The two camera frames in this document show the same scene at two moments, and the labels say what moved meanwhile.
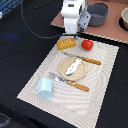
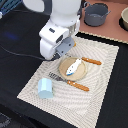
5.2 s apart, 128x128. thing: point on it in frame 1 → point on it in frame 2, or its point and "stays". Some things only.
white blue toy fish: (73, 67) stays
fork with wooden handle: (60, 78) stays
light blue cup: (45, 88) stays
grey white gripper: (76, 16) → (57, 39)
